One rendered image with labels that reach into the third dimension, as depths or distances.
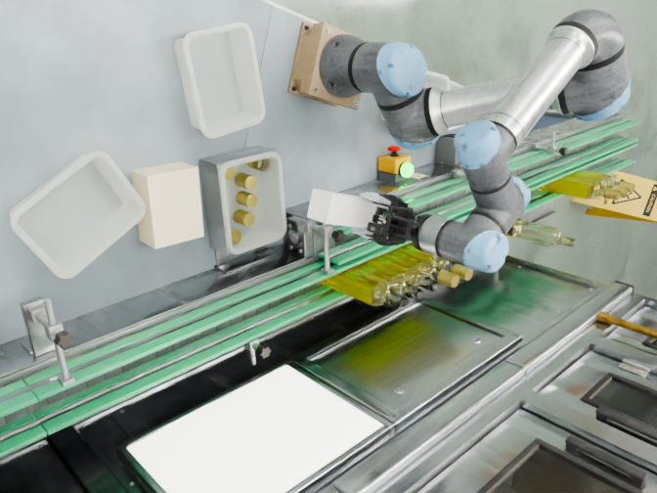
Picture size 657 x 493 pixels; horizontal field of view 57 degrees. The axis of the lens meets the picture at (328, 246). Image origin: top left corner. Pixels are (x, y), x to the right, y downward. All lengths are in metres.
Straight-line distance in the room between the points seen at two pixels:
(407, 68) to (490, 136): 0.42
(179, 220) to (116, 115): 0.25
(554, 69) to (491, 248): 0.35
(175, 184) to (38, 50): 0.36
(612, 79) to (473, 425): 0.74
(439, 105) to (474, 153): 0.43
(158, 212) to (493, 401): 0.82
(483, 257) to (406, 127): 0.50
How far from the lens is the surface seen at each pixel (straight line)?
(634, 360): 1.62
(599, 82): 1.36
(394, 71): 1.38
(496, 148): 1.05
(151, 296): 1.42
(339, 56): 1.49
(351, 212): 1.26
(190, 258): 1.49
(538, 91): 1.16
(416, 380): 1.38
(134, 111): 1.36
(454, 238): 1.10
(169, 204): 1.34
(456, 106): 1.44
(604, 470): 1.30
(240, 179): 1.46
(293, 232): 1.53
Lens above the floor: 1.97
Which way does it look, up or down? 44 degrees down
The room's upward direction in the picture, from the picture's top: 111 degrees clockwise
